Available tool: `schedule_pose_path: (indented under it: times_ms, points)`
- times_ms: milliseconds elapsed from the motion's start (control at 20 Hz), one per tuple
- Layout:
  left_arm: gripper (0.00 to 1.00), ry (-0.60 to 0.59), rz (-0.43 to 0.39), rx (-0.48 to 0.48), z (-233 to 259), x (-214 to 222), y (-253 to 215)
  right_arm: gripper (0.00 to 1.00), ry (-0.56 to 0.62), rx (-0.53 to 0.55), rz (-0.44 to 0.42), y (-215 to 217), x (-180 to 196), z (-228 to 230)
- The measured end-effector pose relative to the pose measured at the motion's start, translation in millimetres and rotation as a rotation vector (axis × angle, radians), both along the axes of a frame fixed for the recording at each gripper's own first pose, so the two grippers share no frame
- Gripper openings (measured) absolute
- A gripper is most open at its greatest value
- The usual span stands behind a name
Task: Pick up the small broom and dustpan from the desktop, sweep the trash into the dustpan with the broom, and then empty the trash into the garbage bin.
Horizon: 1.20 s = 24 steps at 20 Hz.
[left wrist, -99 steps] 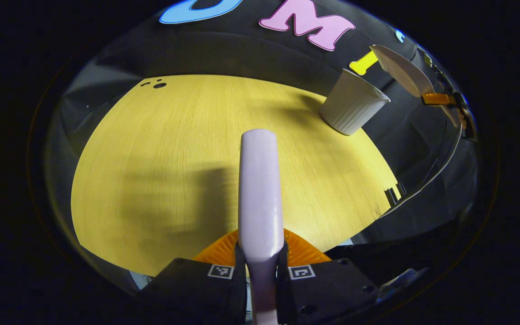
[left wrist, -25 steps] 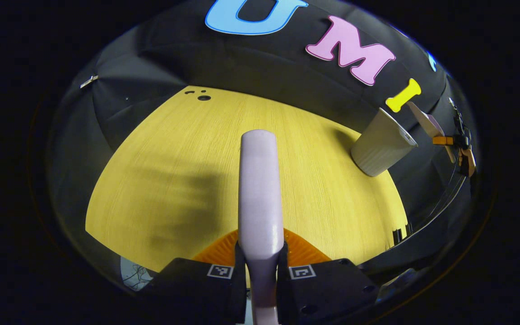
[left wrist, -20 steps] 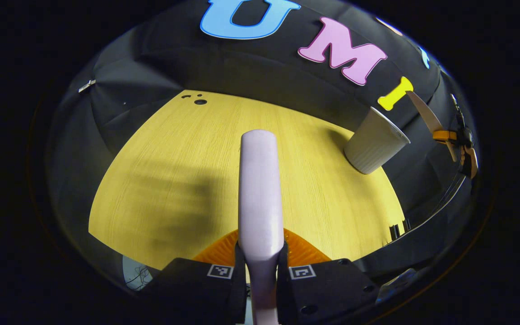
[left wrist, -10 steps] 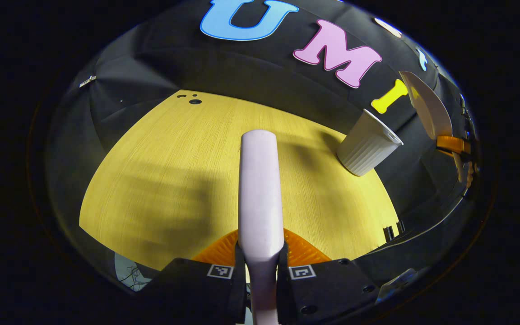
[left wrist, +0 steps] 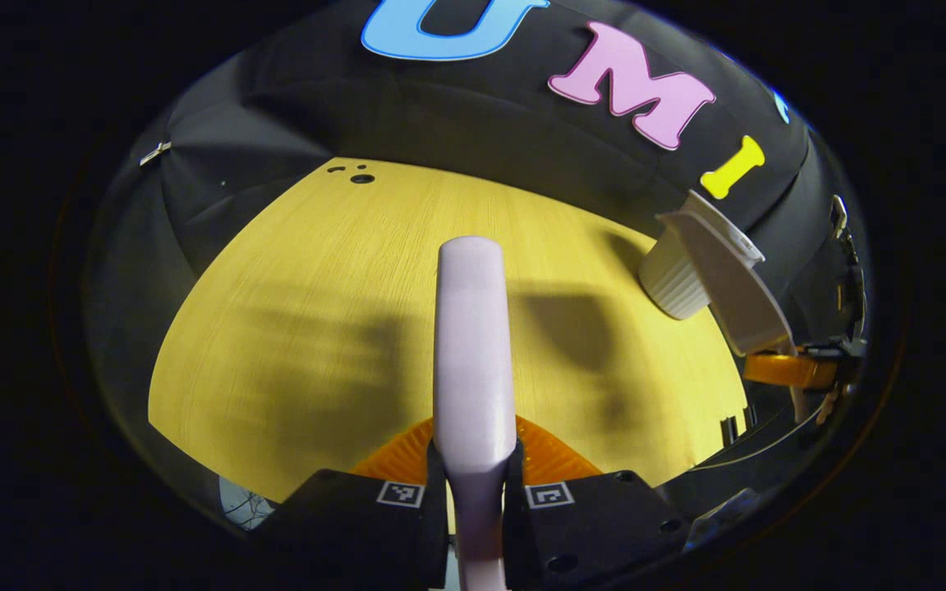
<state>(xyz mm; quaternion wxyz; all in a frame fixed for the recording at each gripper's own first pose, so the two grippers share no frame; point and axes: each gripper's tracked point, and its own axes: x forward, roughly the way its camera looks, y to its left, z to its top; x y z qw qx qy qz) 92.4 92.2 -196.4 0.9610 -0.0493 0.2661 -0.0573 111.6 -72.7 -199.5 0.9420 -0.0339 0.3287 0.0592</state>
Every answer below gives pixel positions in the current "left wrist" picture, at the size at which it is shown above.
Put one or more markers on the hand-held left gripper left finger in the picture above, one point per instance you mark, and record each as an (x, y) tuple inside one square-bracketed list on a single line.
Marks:
[(350, 525)]

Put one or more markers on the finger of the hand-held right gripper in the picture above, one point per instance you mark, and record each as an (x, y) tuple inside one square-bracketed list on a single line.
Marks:
[(785, 369)]

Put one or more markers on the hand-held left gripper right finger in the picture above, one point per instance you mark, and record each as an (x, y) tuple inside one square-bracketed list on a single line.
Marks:
[(596, 525)]

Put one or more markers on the white plastic dustpan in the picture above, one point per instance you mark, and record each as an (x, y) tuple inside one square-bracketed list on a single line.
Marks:
[(736, 287)]

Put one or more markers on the white ribbed garbage bin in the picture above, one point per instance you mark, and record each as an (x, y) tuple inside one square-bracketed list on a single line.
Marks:
[(670, 283)]

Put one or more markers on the small white broom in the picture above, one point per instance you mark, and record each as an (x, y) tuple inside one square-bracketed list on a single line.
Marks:
[(473, 345)]

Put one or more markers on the silver clip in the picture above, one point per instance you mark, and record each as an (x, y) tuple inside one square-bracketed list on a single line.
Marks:
[(154, 153)]

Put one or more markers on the black backdrop cloth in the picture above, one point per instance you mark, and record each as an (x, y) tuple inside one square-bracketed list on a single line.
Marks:
[(440, 107)]

